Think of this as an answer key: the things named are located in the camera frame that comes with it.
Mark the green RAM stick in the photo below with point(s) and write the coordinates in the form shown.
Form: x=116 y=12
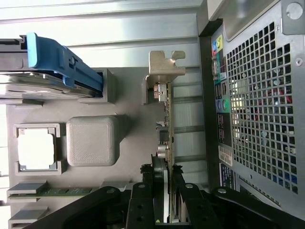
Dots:
x=59 y=191

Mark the grey parts rack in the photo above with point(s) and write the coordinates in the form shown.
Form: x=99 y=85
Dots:
x=93 y=140

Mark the silver hard disk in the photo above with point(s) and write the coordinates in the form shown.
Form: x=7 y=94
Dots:
x=23 y=83

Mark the silver CPU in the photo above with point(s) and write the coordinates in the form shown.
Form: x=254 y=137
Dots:
x=35 y=148

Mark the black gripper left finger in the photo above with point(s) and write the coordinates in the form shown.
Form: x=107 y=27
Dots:
x=140 y=210

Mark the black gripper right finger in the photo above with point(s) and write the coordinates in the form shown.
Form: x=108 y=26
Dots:
x=197 y=210

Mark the open black PC case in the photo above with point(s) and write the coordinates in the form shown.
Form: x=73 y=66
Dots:
x=243 y=21

